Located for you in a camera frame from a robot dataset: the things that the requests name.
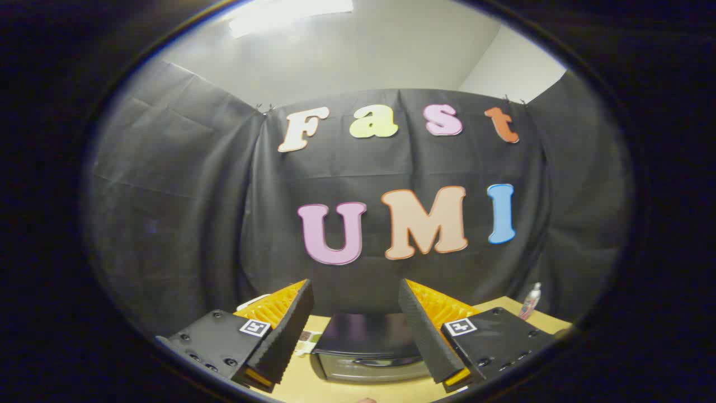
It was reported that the pink label plastic bottle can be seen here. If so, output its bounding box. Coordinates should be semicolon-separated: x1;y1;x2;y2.
519;282;542;321

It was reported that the black toaster oven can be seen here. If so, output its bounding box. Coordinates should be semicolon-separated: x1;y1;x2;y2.
310;312;431;384

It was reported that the black backdrop cloth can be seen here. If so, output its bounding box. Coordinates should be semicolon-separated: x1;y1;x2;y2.
89;59;635;336

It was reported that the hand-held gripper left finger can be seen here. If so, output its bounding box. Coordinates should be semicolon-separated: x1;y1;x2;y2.
156;279;315;393

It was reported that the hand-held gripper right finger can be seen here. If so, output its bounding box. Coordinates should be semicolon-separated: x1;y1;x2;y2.
398;278;563;393

